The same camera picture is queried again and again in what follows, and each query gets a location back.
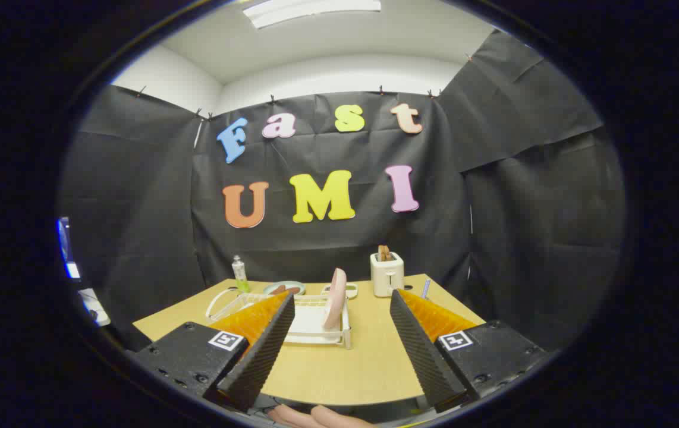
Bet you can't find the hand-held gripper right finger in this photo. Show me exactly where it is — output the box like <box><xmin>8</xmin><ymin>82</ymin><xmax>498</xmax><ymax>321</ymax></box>
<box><xmin>389</xmin><ymin>289</ymin><xmax>548</xmax><ymax>414</ymax></box>

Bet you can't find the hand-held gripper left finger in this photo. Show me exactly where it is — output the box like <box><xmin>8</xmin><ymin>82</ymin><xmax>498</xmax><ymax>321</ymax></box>
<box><xmin>131</xmin><ymin>291</ymin><xmax>296</xmax><ymax>412</ymax></box>

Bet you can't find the white wire dish rack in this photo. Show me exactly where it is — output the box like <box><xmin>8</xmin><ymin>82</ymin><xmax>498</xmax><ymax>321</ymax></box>
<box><xmin>206</xmin><ymin>287</ymin><xmax>353</xmax><ymax>350</ymax></box>

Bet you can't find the pink plate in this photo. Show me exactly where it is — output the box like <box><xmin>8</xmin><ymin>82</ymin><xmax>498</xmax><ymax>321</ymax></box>
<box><xmin>323</xmin><ymin>267</ymin><xmax>348</xmax><ymax>331</ymax></box>

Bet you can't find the pale green plate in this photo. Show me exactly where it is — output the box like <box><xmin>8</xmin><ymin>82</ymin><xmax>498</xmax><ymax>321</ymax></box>
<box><xmin>263</xmin><ymin>281</ymin><xmax>306</xmax><ymax>297</ymax></box>

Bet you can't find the white divided dish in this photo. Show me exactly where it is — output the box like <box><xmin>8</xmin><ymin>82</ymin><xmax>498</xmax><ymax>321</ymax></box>
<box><xmin>322</xmin><ymin>283</ymin><xmax>359</xmax><ymax>299</ymax></box>

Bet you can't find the white drip tray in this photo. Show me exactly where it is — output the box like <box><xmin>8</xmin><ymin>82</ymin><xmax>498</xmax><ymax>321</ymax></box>
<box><xmin>230</xmin><ymin>296</ymin><xmax>345</xmax><ymax>344</ymax></box>

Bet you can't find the clear bottle with green liquid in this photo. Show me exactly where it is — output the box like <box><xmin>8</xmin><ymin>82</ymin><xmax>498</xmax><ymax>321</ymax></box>
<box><xmin>232</xmin><ymin>256</ymin><xmax>251</xmax><ymax>294</ymax></box>

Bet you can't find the cream toaster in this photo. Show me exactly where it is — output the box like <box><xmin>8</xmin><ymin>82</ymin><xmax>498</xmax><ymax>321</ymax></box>
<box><xmin>370</xmin><ymin>252</ymin><xmax>405</xmax><ymax>298</ymax></box>

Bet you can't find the ceiling light panel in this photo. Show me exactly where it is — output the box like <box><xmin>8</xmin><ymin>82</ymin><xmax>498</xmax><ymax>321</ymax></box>
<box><xmin>243</xmin><ymin>0</ymin><xmax>382</xmax><ymax>29</ymax></box>

